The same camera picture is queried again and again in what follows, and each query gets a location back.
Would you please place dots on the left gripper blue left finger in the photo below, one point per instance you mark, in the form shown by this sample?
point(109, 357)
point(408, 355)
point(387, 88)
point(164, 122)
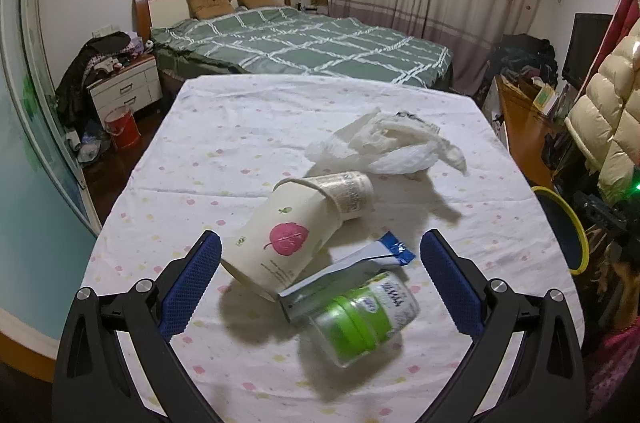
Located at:
point(184, 281)

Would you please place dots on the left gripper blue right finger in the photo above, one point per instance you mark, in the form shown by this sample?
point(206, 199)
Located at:
point(458, 282)

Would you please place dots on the paper cup with pink leaf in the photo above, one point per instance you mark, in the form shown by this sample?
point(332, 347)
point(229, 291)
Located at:
point(281, 238)

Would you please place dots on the green label clear jar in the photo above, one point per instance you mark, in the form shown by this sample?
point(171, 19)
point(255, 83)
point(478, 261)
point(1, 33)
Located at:
point(360, 321)

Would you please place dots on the silver blue foil pouch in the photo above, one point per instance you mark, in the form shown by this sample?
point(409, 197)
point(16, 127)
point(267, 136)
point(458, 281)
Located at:
point(312, 293)

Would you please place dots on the white pill bottle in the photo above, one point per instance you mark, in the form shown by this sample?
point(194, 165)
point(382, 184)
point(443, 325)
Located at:
point(352, 192)

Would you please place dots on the white plastic bag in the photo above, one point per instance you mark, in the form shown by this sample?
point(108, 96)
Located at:
point(383, 143)

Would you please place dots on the yellow rim trash bin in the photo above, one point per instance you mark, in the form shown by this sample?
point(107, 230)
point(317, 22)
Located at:
point(566, 227)

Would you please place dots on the cream puffer jacket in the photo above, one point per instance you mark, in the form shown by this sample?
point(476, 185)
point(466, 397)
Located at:
point(604, 121)

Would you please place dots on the wooden low cabinet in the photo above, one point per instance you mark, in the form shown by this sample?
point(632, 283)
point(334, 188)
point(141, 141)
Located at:
point(526, 129)

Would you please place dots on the sliding glass wardrobe door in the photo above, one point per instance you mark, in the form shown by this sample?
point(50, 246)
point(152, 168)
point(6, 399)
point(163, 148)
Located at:
point(31, 89)

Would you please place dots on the white floral tablecloth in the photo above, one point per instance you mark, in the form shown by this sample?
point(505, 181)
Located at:
point(230, 157)

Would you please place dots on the pile of clothes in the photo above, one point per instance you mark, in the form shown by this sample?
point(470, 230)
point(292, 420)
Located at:
point(515, 53)

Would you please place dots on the red bucket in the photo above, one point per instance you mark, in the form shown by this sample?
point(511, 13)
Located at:
point(122, 127)

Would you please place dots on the black television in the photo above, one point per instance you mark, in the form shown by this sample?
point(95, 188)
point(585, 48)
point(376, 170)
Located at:
point(587, 34)

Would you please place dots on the white nightstand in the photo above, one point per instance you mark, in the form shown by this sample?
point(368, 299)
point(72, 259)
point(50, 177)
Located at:
point(136, 86)

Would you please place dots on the dark clothes on nightstand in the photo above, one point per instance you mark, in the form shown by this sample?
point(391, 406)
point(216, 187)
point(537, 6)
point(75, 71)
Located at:
point(72, 98)

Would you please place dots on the green plaid duvet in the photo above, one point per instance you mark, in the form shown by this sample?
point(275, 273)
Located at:
point(282, 40)

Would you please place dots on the wooden bed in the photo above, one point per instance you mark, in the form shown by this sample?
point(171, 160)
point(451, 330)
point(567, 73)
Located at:
point(164, 13)

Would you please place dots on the left brown pillow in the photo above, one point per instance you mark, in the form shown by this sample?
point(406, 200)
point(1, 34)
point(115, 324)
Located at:
point(209, 9)

